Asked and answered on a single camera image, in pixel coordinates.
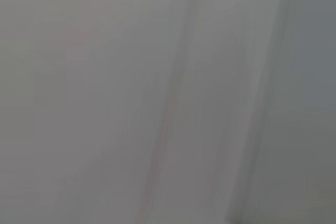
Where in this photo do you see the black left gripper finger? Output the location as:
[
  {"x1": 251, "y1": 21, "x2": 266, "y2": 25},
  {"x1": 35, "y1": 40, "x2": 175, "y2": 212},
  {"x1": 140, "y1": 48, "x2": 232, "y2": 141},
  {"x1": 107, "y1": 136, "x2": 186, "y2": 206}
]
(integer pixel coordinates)
[{"x1": 226, "y1": 217, "x2": 248, "y2": 224}]

